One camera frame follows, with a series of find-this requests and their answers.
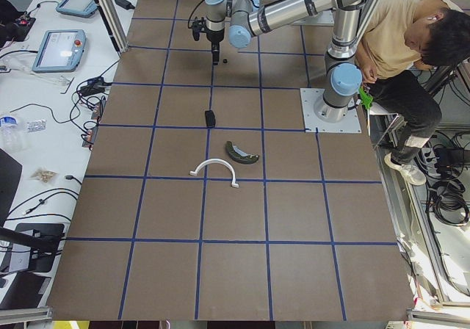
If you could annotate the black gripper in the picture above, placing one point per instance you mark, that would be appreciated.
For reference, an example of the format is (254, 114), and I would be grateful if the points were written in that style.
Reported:
(214, 37)

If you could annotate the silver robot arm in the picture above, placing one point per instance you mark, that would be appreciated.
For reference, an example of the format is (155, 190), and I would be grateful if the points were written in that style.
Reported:
(242, 20)

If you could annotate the black brake pad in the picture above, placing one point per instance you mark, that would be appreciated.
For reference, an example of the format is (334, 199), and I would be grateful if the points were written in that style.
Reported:
(210, 119)

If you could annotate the black power adapter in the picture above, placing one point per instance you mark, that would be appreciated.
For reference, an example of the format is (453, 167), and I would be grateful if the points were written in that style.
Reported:
(125, 4)

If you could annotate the olive green brake shoe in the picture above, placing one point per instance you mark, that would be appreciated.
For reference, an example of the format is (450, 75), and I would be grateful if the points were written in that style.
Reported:
(240, 156)

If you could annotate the far blue teach pendant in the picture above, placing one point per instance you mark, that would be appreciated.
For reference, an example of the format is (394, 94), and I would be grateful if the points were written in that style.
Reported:
(79, 8)

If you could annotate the blue teach pendant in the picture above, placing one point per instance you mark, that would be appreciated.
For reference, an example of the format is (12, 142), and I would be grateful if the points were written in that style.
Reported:
(60, 51)
(79, 8)

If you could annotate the near blue teach pendant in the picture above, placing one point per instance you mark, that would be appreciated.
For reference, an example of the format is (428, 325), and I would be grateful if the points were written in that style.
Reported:
(60, 51)

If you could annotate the green tool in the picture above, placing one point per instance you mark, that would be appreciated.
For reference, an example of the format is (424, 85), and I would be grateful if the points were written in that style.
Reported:
(365, 97)

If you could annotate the person in beige shirt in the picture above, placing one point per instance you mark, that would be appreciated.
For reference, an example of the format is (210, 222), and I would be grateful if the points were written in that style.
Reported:
(406, 34)

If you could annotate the clear plastic water bottle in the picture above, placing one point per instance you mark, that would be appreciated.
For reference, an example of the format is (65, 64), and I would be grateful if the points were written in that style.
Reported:
(13, 133)

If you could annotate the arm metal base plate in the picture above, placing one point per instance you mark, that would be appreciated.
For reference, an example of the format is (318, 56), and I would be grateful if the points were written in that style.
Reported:
(323, 18)
(318, 117)

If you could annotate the aluminium frame post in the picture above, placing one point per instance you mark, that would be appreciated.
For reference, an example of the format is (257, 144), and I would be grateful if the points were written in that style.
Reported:
(113, 25)

